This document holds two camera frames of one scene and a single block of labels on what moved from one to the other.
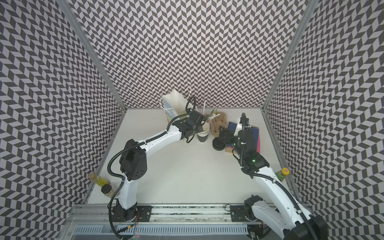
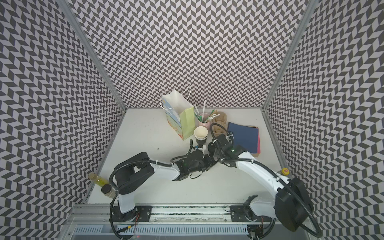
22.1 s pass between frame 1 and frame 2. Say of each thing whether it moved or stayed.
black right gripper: moved
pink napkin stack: stayed
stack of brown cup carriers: stayed
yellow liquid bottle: stayed
